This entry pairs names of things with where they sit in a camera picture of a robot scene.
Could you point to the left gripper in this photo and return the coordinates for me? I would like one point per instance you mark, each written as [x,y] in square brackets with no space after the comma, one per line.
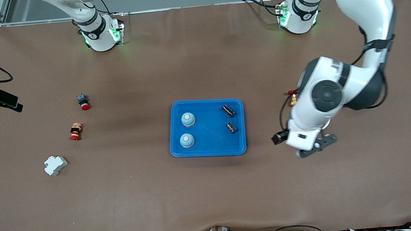
[278,138]

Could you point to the small black terminal block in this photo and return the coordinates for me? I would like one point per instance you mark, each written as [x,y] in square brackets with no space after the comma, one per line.
[231,128]

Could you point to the black electrolytic capacitor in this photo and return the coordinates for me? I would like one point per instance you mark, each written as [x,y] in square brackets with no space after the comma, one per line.
[228,111]

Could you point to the blue desk bell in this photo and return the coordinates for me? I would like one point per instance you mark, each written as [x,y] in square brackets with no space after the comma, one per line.
[187,142]
[188,121]

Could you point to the blue plastic tray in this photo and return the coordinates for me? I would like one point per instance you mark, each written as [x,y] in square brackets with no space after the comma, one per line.
[211,144]

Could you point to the yellow black emergency stop button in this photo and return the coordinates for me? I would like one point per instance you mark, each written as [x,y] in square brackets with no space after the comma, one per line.
[76,132]

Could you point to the white circuit breaker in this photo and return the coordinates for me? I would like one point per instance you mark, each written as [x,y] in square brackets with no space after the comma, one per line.
[55,166]

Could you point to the red push button grey body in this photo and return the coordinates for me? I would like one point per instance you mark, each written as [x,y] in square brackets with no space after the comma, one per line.
[82,99]

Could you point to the brown table mat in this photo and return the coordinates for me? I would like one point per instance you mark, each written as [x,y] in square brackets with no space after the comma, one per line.
[211,188]

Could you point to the silver table edge rail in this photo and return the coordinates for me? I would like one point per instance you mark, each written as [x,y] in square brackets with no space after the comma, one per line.
[200,6]

